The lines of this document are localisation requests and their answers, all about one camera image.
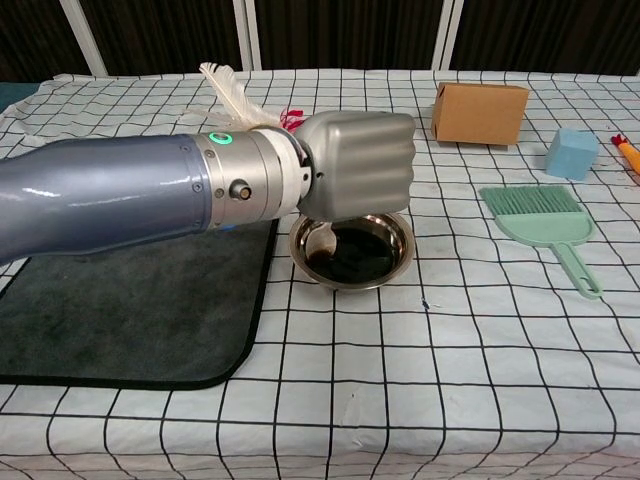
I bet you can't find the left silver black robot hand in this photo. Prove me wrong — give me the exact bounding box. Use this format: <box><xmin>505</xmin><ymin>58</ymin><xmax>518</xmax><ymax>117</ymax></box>
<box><xmin>292</xmin><ymin>110</ymin><xmax>416</xmax><ymax>220</ymax></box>

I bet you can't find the white plastic spoon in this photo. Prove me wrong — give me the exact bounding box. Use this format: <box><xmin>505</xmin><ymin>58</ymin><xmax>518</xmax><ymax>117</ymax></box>
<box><xmin>304</xmin><ymin>222</ymin><xmax>339</xmax><ymax>261</ymax></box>

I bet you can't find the stainless steel bowl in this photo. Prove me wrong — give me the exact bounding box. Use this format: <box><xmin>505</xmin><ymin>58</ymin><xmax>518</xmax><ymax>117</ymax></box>
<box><xmin>288</xmin><ymin>212</ymin><xmax>418</xmax><ymax>293</ymax></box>

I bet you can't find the mint green hand brush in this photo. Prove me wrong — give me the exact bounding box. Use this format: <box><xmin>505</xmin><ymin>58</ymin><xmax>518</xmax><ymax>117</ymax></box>
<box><xmin>478</xmin><ymin>185</ymin><xmax>605</xmax><ymax>300</ymax></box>

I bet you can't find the dark grey microfibre mat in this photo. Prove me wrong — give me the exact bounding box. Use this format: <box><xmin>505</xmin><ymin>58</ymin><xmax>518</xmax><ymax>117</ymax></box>
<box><xmin>0</xmin><ymin>219</ymin><xmax>281</xmax><ymax>392</ymax></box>

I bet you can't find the brown cardboard box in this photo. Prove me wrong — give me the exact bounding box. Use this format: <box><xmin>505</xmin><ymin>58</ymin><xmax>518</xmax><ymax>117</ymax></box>
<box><xmin>430</xmin><ymin>82</ymin><xmax>530</xmax><ymax>147</ymax></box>

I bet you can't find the white feather shuttlecock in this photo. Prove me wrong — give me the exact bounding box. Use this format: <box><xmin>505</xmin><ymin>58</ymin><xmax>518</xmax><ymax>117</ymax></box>
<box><xmin>182</xmin><ymin>61</ymin><xmax>307</xmax><ymax>136</ymax></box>

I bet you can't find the light blue foam cube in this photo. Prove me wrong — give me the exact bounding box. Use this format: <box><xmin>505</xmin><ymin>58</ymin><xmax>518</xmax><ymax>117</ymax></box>
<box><xmin>543</xmin><ymin>127</ymin><xmax>600</xmax><ymax>180</ymax></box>

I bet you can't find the white black-checked tablecloth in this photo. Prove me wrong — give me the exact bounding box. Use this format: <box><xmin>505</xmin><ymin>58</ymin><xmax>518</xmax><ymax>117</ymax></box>
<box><xmin>0</xmin><ymin>68</ymin><xmax>640</xmax><ymax>480</ymax></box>

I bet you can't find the orange red toy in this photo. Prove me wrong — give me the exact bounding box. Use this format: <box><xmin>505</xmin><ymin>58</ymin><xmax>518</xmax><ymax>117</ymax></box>
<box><xmin>610</xmin><ymin>133</ymin><xmax>640</xmax><ymax>176</ymax></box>

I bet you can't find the teal table padding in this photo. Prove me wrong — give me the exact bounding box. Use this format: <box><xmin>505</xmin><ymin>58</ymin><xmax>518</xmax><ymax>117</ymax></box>
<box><xmin>0</xmin><ymin>81</ymin><xmax>39</xmax><ymax>112</ymax></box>

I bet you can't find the white partition frame post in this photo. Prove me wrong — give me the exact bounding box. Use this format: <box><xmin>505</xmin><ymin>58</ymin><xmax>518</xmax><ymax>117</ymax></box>
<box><xmin>430</xmin><ymin>0</ymin><xmax>465</xmax><ymax>71</ymax></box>
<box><xmin>59</xmin><ymin>0</ymin><xmax>107</xmax><ymax>77</ymax></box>
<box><xmin>232</xmin><ymin>0</ymin><xmax>263</xmax><ymax>71</ymax></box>

